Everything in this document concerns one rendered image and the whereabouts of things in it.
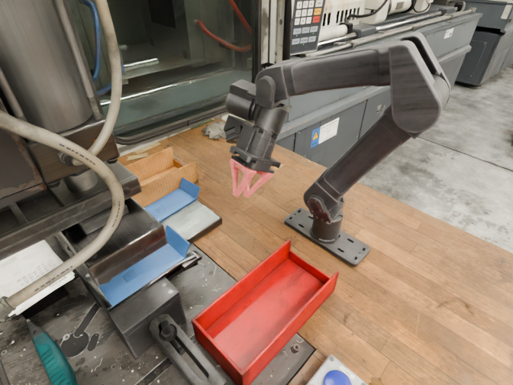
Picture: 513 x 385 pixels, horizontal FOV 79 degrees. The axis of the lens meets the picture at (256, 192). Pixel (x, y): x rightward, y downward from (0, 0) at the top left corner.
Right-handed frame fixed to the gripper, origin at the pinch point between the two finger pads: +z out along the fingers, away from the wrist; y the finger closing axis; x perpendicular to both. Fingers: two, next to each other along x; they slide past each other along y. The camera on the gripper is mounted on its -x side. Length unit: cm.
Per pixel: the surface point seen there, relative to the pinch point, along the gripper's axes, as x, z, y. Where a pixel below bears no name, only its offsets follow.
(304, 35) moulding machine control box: -50, -50, -55
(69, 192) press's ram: 3.4, 0.3, 34.5
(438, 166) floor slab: -30, -26, -245
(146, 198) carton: -22.3, 13.2, 8.3
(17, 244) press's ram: 7.5, 5.3, 39.9
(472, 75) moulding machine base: -90, -147, -413
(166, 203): -18.2, 12.2, 5.3
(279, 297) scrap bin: 18.8, 13.1, -0.1
